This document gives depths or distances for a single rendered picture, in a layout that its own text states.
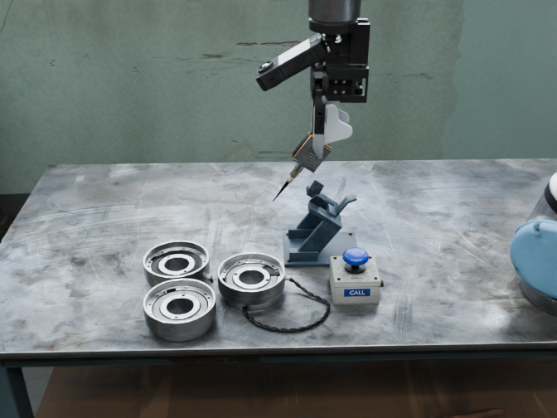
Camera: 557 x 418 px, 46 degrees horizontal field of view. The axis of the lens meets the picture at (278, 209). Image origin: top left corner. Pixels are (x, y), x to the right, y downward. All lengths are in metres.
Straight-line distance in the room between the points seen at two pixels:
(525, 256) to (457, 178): 0.56
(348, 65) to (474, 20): 1.69
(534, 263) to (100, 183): 0.88
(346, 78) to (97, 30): 1.72
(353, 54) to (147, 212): 0.52
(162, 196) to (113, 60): 1.34
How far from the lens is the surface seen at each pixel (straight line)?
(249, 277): 1.05
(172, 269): 1.10
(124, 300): 1.06
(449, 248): 1.19
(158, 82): 2.61
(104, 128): 2.72
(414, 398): 1.25
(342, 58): 0.99
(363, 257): 1.00
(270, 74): 0.98
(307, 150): 1.04
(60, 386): 1.31
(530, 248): 0.88
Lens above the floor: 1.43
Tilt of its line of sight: 30 degrees down
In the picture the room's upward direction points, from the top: straight up
